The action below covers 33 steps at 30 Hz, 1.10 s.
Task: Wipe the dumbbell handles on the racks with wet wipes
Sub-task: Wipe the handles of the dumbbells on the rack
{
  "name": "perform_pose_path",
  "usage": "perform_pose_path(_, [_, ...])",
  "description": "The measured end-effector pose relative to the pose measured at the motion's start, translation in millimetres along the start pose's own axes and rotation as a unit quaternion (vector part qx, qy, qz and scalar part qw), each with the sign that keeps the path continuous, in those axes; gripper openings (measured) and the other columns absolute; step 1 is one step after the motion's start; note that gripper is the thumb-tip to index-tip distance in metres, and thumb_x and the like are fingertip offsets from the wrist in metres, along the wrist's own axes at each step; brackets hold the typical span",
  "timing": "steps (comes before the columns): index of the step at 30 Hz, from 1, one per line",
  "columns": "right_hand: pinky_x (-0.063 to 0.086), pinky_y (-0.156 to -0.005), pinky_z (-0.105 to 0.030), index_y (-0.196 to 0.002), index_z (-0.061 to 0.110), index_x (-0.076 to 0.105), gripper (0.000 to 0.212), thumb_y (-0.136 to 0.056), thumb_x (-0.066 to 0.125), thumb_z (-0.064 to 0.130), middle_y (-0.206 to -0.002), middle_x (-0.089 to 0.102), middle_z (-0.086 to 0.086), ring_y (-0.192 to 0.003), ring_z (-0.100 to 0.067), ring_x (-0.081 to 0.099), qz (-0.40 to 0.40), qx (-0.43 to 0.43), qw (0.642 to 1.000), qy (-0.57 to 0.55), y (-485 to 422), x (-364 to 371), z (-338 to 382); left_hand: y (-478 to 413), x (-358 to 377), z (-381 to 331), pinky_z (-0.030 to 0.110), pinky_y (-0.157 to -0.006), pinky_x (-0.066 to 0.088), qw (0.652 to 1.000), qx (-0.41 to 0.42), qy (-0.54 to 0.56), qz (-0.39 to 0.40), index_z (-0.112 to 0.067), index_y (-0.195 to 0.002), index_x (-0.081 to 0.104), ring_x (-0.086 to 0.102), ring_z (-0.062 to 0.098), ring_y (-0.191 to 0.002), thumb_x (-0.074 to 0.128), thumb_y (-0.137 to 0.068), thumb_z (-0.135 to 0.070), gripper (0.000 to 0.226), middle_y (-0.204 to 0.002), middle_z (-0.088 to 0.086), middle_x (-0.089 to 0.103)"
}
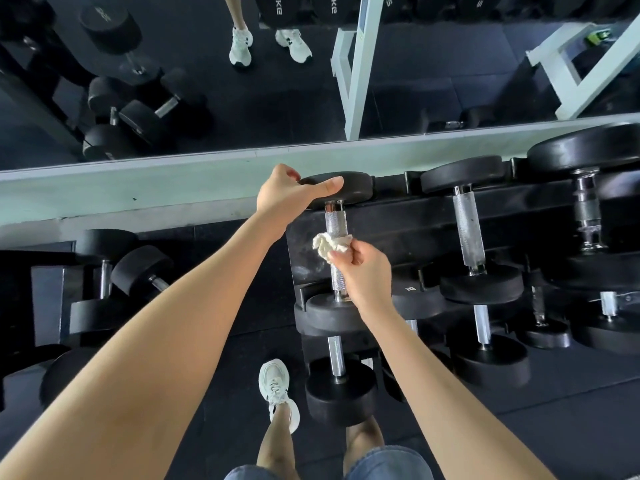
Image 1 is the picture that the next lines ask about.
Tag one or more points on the person's left hand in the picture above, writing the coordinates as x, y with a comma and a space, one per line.
285, 194

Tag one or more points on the person's right hand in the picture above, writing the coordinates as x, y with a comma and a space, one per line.
367, 282

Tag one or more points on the white wet wipe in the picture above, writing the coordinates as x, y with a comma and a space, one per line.
327, 247

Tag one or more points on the person's right forearm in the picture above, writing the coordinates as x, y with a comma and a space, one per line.
450, 404

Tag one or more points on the person's left forearm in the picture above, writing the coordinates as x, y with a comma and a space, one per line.
140, 364

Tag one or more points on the black dumbbell rack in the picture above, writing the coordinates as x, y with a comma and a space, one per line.
410, 229

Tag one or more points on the person's left white sneaker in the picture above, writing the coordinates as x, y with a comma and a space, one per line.
275, 384

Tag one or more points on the person's right leg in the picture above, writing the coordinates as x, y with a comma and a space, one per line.
362, 442

